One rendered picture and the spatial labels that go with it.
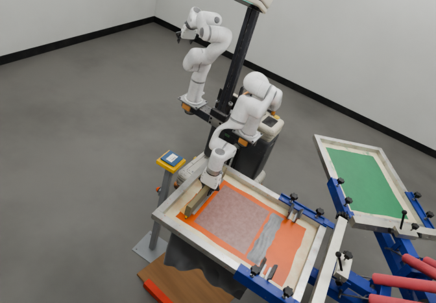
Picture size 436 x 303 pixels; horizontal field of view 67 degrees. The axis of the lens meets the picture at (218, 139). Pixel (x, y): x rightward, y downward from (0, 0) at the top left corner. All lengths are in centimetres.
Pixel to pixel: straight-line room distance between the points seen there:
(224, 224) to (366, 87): 393
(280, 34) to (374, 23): 131
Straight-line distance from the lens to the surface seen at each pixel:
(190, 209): 165
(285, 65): 546
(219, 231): 173
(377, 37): 511
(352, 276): 179
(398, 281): 182
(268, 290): 158
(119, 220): 287
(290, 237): 187
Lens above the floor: 231
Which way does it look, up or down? 37 degrees down
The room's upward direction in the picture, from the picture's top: 18 degrees clockwise
